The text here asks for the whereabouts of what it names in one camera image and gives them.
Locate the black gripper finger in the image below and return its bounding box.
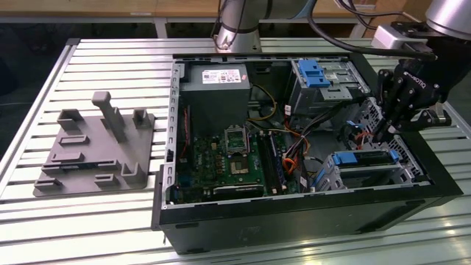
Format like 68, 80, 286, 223
390, 103, 453, 133
375, 68, 406, 143

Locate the thin red disk wire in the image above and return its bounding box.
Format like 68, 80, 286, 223
351, 131, 386, 144

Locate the hard disk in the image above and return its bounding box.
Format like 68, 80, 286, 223
332, 150, 402, 167

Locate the metal disk bay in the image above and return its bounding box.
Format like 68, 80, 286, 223
312, 135, 433, 192

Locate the blue disk bay lever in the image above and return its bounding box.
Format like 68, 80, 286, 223
314, 167, 327, 189

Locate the metal drive cage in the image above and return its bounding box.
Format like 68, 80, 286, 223
290, 59, 372, 114

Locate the blue drive cage latch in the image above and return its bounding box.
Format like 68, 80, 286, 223
298, 59, 331, 88

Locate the brown wooden panel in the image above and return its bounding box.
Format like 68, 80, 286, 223
363, 0, 430, 39

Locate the metal socket cover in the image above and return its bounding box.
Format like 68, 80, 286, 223
223, 124, 251, 156

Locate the grey power supply unit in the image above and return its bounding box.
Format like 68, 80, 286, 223
180, 63, 252, 139

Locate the CPU socket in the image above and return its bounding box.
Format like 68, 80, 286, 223
228, 158, 252, 175

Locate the black open PC case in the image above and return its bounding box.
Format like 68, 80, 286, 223
151, 52, 463, 256

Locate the black graphics card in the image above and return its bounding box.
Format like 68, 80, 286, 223
212, 184, 266, 198

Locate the green motherboard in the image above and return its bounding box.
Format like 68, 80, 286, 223
176, 121, 306, 197

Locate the grey plastic parts rack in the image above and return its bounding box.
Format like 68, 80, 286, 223
32, 91, 158, 198

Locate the wooden workbench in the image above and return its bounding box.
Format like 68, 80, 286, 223
0, 0, 376, 18

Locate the black sleeved wire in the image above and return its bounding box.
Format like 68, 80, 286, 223
299, 95, 376, 137

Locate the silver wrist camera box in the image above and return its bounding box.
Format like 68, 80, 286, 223
370, 24, 409, 51

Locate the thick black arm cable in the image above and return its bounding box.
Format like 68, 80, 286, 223
307, 0, 438, 61

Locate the yellow wire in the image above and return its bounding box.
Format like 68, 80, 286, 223
246, 84, 278, 122

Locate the orange wire bundle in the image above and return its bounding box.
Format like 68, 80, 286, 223
282, 132, 312, 175

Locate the red wire along case side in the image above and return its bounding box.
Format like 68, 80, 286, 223
183, 106, 195, 163

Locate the white metal bench frame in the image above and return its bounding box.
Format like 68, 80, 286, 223
0, 15, 371, 39

